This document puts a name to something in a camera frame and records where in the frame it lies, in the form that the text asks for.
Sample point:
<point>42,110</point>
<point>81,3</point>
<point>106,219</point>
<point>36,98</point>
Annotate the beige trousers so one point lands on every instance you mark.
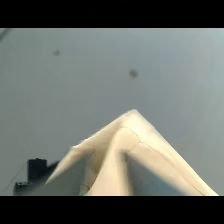
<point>140,150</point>

